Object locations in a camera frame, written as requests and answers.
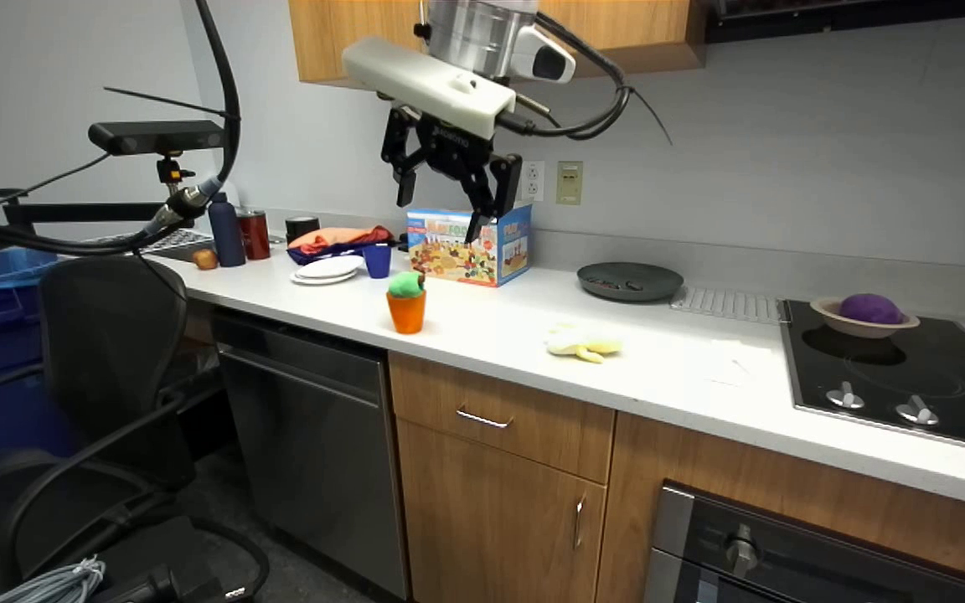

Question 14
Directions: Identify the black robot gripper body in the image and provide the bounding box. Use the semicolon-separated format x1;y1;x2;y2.
379;108;522;213

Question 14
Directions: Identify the green pear plushy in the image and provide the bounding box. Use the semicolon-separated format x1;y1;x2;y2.
385;273;425;297

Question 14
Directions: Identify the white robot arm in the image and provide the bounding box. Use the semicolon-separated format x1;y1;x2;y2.
384;0;578;242

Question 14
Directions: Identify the blue plastic cup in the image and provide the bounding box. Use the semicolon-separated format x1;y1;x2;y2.
362;246;392;278

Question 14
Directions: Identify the orange plastic cup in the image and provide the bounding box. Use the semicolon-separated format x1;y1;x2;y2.
388;295;425;335

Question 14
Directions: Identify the yellow banana plushy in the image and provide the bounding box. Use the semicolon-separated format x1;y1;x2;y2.
545;335;619;362

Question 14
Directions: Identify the colourful cereal box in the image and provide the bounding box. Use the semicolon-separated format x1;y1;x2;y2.
407;204;532;289

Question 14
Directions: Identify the orange red cloth toy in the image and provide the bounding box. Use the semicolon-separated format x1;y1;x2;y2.
287;224;397;264

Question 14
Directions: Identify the black mug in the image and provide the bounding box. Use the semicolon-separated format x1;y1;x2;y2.
284;217;318;242

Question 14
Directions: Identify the stack of white plates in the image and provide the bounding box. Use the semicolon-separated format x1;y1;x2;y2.
292;256;365;289

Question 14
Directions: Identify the dark grey round plate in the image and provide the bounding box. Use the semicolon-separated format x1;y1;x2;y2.
578;263;685;305

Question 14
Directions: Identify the red can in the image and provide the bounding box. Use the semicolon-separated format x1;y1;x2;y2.
237;213;271;263

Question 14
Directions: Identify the dark blue bottle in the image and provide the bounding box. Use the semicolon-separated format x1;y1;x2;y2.
207;196;244;270

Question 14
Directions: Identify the wooden upper cabinet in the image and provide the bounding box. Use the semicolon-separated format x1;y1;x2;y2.
287;0;706;86

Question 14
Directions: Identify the wooden drawer front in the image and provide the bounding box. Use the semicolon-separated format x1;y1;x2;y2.
388;356;614;484

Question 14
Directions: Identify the stainless steel dishwasher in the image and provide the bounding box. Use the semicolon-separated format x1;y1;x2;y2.
215;313;410;600

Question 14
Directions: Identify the wooden lower cabinet door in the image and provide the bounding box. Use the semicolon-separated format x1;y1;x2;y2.
400;423;607;603

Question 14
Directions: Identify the beige bowl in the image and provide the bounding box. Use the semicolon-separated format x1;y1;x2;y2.
810;297;921;341

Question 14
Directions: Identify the black oven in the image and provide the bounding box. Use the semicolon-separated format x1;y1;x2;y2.
645;484;965;603

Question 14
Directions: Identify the purple ball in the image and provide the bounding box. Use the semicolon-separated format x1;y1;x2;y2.
839;291;904;324

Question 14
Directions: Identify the black mesh office chair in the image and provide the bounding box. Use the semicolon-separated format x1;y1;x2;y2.
0;257;271;603

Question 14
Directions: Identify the black glass cooktop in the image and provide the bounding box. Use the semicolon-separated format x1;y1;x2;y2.
780;303;965;444

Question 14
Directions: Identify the wall power outlet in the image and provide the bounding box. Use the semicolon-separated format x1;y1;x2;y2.
557;161;582;204

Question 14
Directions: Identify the thick black cable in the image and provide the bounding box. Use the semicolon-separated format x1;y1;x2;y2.
0;0;244;257

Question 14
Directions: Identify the black stereo camera on stand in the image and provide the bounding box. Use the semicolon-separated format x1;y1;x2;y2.
89;120;226;153

